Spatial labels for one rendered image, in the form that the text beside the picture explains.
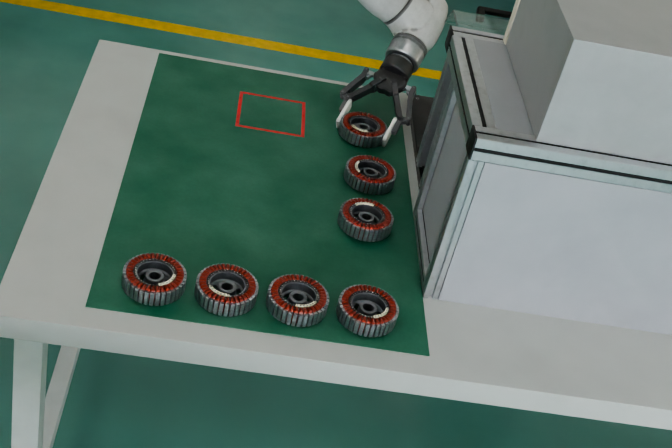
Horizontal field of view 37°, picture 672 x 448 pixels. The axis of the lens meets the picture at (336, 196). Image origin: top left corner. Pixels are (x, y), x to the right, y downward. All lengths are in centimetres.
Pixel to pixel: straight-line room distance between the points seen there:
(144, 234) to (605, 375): 90
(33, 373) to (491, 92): 98
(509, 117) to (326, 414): 115
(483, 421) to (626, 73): 135
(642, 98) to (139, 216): 96
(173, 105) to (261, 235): 49
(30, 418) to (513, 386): 89
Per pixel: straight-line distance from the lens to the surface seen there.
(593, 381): 194
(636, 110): 182
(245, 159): 221
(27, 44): 411
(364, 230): 204
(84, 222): 198
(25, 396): 196
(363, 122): 240
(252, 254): 195
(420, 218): 211
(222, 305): 179
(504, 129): 181
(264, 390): 274
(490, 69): 200
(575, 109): 179
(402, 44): 245
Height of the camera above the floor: 197
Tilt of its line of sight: 34 degrees down
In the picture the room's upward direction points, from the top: 14 degrees clockwise
